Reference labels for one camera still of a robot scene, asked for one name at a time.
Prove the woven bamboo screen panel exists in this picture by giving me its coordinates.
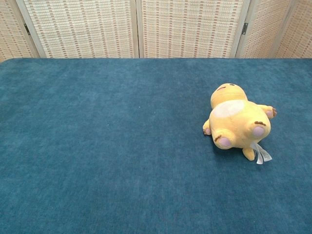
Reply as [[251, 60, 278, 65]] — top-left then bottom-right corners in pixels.
[[275, 0, 312, 59], [136, 0, 252, 59], [16, 0, 141, 59], [235, 0, 300, 59], [0, 0, 37, 63]]

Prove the blue velvet table cloth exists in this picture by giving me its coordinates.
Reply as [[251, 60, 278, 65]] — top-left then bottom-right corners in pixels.
[[0, 58, 312, 234]]

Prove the yellow plush toy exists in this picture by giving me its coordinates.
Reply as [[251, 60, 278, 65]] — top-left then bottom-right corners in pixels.
[[202, 82, 278, 166]]

